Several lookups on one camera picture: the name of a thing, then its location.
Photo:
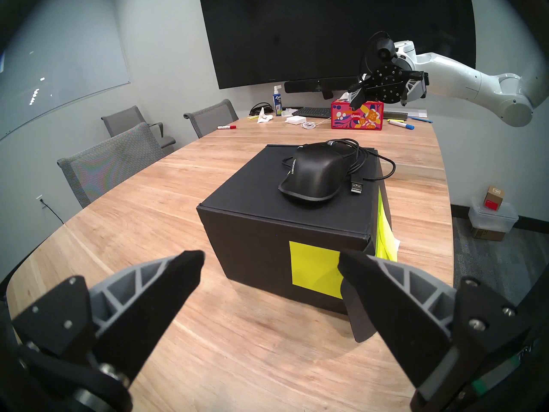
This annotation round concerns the black flat eraser block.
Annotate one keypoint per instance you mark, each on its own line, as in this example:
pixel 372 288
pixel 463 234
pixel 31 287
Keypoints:
pixel 394 115

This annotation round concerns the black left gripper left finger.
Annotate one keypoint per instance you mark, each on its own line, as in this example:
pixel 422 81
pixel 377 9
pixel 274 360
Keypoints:
pixel 141 304

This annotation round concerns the black keyboard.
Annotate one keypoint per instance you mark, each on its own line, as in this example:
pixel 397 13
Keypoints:
pixel 312 112

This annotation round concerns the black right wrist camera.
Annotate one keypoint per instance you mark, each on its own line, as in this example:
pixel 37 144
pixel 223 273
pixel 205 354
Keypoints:
pixel 383 53

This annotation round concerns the grey office chair with armrests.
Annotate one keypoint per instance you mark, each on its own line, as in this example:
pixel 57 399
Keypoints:
pixel 128 121

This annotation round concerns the clear plastic storage bin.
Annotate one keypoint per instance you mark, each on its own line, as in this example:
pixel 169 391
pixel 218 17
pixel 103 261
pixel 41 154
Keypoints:
pixel 493 220

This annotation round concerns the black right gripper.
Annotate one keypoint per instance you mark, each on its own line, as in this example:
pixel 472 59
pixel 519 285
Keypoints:
pixel 390 84

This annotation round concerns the wall-mounted glass whiteboard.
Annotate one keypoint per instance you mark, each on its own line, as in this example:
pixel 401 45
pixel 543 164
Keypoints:
pixel 64 63

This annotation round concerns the small brown cardboard box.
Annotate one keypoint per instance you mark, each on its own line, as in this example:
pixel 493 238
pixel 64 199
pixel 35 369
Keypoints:
pixel 494 198

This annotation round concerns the crumpled white tissue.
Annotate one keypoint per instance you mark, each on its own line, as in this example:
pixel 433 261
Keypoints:
pixel 288 112
pixel 263 116

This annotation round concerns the black cardboard box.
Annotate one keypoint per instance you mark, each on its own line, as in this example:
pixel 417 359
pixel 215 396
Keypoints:
pixel 253 231

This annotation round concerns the blue capped white marker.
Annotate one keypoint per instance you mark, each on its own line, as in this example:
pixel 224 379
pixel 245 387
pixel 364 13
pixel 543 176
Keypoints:
pixel 399 124

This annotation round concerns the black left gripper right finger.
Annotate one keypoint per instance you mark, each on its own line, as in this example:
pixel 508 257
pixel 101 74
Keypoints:
pixel 407 312

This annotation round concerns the black video conference bar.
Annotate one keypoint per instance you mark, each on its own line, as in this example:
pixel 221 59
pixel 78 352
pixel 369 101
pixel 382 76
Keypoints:
pixel 317 86

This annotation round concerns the white wall outlet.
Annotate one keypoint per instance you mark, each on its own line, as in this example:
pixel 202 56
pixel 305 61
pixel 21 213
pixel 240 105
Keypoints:
pixel 40 200

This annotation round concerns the flat brown cardboard box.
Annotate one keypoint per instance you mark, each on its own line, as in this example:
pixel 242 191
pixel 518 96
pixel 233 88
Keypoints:
pixel 487 234

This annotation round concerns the grey ribbed mesh chair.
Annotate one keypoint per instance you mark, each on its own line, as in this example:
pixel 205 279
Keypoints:
pixel 111 166

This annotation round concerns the white paper sheet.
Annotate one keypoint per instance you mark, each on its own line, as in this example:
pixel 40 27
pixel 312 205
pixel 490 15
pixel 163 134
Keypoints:
pixel 419 113

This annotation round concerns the pale yellow sticky note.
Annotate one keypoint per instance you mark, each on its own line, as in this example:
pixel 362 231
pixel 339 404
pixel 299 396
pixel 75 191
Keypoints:
pixel 393 249

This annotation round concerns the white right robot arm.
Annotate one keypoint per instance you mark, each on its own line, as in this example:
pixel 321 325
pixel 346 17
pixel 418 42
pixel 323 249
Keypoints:
pixel 463 78

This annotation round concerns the large black wall screen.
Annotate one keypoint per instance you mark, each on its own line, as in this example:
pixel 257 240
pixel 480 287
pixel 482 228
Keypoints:
pixel 300 29

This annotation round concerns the whiteboard cleaner spray bottle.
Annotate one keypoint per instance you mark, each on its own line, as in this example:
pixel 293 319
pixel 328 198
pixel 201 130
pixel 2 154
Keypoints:
pixel 277 104

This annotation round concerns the colourful floral tissue box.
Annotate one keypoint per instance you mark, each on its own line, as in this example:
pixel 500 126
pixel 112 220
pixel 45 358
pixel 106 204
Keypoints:
pixel 356 118

